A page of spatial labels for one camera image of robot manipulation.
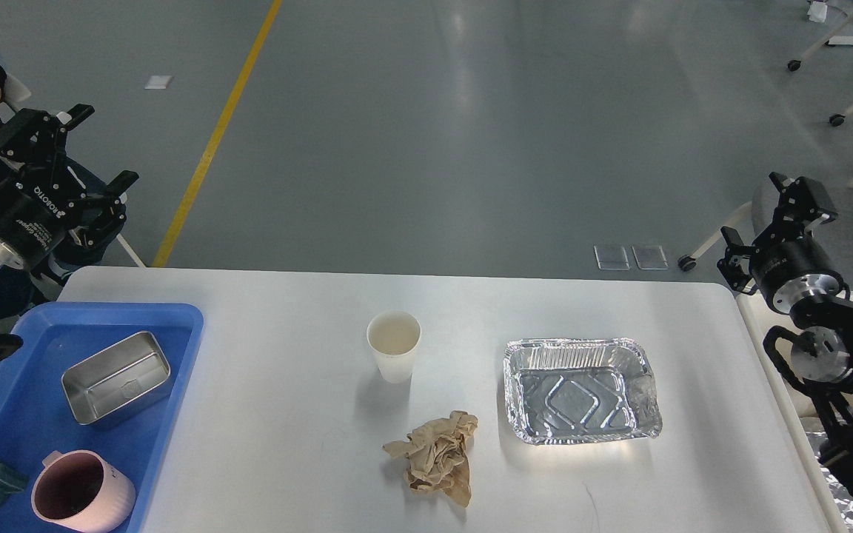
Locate white plastic bin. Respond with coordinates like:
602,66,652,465
736,289,853,533

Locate clear floor plate right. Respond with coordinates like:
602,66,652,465
631,245,669,271

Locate pink ribbed mug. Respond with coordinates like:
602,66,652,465
30,449,136,532

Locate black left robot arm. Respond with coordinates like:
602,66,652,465
0,104,138,361

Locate square stainless steel tray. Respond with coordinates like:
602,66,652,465
61,331,173,431

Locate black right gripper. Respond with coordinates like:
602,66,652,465
717,172,844,315

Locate white paper cup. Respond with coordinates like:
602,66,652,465
366,311,422,383

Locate clear floor plate left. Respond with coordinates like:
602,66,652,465
593,245,631,271

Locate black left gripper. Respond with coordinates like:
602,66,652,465
0,104,139,270

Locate blue plastic tray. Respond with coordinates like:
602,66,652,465
0,301,204,532

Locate clear floor plate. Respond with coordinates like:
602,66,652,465
631,245,669,271
593,245,631,271

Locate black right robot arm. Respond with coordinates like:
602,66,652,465
717,172,853,496

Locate crumpled brown paper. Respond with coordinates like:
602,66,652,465
382,409,478,507

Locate aluminium foil container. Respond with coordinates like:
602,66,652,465
502,338,663,446

